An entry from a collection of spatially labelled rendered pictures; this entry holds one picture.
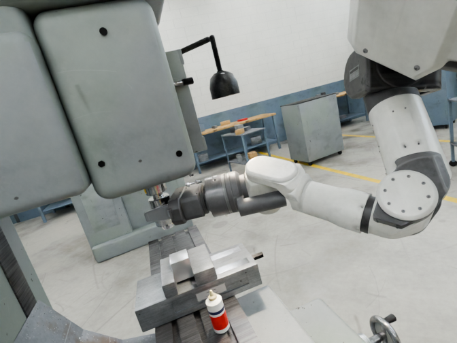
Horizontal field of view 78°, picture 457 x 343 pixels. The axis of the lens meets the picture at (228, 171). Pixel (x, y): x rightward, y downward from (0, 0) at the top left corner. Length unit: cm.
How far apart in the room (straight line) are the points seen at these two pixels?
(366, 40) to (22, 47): 50
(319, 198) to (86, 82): 44
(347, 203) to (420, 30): 26
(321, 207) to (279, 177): 9
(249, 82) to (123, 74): 723
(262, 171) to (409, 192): 25
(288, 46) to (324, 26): 123
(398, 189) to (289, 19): 814
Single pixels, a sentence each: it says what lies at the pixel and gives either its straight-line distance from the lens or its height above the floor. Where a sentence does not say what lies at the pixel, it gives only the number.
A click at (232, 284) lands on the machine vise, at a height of 94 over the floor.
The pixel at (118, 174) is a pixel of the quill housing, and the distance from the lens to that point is 53.
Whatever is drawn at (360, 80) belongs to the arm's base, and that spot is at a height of 140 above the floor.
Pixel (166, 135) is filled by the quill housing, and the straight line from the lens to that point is 52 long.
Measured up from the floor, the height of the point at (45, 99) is 150.
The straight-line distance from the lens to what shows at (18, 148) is 53.
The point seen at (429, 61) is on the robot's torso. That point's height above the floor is 141.
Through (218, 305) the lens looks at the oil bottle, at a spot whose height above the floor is 98.
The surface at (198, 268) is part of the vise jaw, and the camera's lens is 82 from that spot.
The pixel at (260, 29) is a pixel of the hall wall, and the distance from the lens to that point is 809.
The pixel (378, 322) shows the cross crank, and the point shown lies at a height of 65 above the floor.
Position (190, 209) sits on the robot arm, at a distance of 59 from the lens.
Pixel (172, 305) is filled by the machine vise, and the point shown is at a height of 95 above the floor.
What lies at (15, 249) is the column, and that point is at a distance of 91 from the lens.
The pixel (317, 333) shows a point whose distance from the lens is 101.
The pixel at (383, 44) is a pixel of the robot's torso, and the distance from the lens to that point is 49.
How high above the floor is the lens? 143
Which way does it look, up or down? 14 degrees down
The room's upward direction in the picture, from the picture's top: 14 degrees counter-clockwise
